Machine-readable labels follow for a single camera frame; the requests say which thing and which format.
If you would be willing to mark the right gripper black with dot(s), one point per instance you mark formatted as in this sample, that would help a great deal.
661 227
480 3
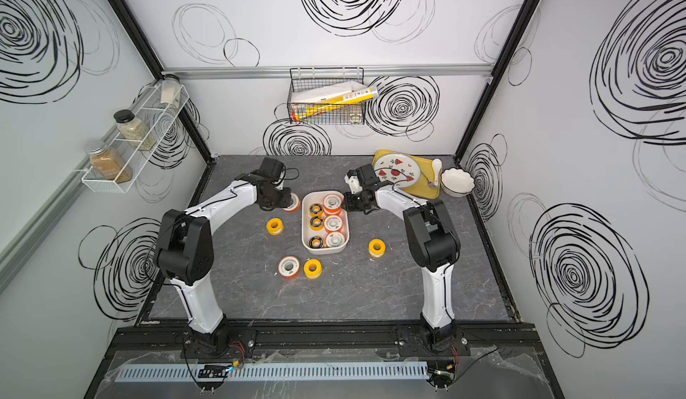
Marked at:
348 198

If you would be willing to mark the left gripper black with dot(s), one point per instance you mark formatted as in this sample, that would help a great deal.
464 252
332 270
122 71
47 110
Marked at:
286 201

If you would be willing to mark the orange sealing tape roll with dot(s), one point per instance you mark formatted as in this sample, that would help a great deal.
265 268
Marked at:
294 205
332 204
289 267
333 223
335 239

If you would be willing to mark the yellow black tape roll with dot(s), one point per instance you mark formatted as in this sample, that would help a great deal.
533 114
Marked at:
316 243
315 210
316 223

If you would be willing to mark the white plastic storage box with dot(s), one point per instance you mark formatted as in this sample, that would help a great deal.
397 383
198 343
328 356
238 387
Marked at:
307 232

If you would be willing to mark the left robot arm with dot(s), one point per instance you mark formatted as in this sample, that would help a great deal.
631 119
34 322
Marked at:
184 249

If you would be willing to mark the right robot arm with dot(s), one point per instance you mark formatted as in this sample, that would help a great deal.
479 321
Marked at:
431 237

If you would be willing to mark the yellow sealing tape roll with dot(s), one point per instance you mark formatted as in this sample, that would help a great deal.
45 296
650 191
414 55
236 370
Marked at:
275 226
376 248
313 269

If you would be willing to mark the yellow white box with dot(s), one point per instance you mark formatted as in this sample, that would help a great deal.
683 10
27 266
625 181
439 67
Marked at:
342 103

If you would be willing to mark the watermelon pattern plate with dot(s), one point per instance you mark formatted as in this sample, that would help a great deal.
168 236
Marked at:
398 169

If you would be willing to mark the yellow tray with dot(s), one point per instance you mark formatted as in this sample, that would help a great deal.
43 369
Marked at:
422 189

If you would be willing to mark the white spoon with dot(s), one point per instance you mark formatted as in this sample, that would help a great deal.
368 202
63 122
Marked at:
436 173

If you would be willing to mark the white scalloped bowl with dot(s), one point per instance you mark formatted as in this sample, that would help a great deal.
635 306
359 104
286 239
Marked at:
456 182

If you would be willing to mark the spice jar pale contents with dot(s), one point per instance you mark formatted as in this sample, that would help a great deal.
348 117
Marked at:
170 91

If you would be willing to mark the spice jar black lid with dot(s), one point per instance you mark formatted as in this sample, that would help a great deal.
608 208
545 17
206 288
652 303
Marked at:
134 131

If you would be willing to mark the spice jar brown contents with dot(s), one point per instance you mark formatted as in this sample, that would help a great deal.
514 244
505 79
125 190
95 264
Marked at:
107 162

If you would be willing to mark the black wire wall basket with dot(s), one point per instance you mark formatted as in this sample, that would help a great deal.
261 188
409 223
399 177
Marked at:
302 79

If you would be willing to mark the white wire spice rack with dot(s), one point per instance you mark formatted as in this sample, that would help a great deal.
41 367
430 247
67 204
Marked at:
153 173

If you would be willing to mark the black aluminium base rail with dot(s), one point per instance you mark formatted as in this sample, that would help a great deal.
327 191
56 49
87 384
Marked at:
252 339

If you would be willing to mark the white slotted cable duct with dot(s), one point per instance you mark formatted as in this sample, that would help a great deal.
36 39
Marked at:
251 372

